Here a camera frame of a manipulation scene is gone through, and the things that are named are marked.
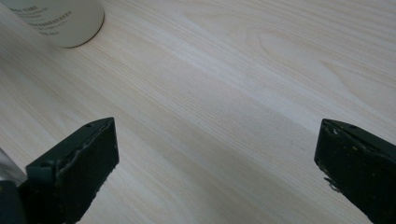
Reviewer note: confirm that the white cylindrical bottle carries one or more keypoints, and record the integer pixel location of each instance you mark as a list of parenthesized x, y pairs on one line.
[(67, 21)]

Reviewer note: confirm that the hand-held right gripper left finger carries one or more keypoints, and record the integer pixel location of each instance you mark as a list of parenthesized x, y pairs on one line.
[(77, 169)]

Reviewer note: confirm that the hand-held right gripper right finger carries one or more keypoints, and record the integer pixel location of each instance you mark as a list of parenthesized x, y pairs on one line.
[(361, 168)]

